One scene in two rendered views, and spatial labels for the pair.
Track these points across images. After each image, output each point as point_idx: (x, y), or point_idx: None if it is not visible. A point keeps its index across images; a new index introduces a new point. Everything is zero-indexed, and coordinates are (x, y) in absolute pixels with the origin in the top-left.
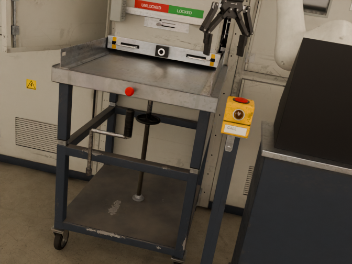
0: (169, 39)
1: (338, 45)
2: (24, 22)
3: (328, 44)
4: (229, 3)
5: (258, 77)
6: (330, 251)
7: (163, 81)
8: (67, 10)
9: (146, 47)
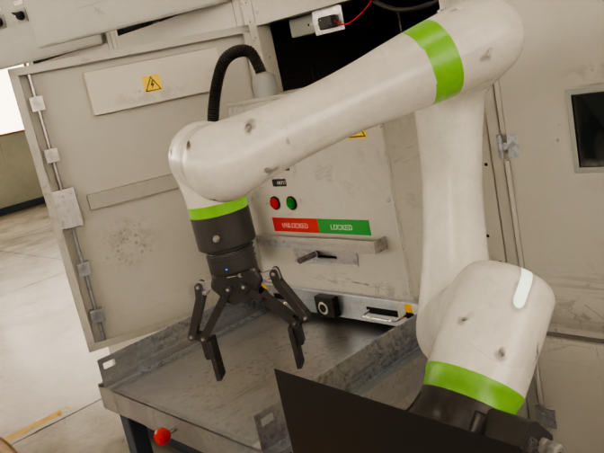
0: (337, 280)
1: (328, 391)
2: (115, 297)
3: (312, 386)
4: (223, 279)
5: (566, 325)
6: None
7: (235, 405)
8: (193, 253)
9: (307, 299)
